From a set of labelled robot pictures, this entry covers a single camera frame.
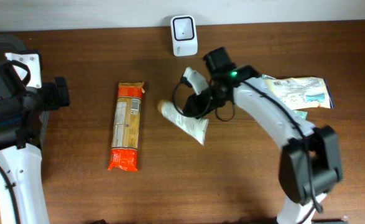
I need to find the white refill pouch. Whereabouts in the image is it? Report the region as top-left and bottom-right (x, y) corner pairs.
(157, 100), (209, 146)

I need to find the yellow white snack bag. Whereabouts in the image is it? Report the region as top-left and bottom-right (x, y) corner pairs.
(265, 77), (334, 110)

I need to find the mint green wipes pack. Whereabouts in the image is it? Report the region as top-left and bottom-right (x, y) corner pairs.
(294, 110), (308, 119)

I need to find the orange spaghetti pack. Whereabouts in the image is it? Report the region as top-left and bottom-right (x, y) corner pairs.
(108, 82), (145, 172)

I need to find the green Kleenex tissue pack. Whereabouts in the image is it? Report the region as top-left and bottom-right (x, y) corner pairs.
(262, 74), (275, 80)

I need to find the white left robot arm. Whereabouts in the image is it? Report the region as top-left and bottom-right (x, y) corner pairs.
(0, 60), (70, 223)

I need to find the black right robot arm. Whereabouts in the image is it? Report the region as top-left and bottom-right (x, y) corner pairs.
(179, 47), (343, 223)

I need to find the white barcode scanner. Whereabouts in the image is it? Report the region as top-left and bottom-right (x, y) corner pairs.
(170, 15), (198, 57)

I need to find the grey plastic mesh basket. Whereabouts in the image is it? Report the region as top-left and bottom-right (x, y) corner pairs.
(0, 34), (49, 144)

